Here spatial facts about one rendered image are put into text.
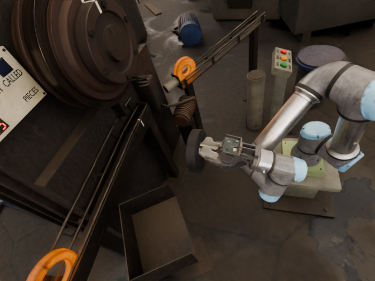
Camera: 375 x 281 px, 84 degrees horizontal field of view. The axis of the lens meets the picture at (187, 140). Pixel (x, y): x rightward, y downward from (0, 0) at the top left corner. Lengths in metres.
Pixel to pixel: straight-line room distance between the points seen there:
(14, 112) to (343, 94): 1.00
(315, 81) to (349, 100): 0.11
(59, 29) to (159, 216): 0.73
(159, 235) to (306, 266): 0.88
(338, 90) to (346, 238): 0.99
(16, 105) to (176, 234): 0.70
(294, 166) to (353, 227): 0.93
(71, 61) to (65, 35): 0.07
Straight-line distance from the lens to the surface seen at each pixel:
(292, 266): 1.45
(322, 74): 0.80
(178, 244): 0.87
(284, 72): 1.47
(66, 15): 0.80
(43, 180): 0.92
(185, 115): 1.34
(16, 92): 0.86
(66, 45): 0.79
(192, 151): 0.67
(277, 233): 1.48
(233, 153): 0.66
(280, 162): 0.71
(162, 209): 0.92
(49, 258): 0.91
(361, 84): 0.77
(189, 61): 1.36
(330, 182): 1.33
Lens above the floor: 1.42
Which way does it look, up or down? 49 degrees down
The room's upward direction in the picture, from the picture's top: 19 degrees counter-clockwise
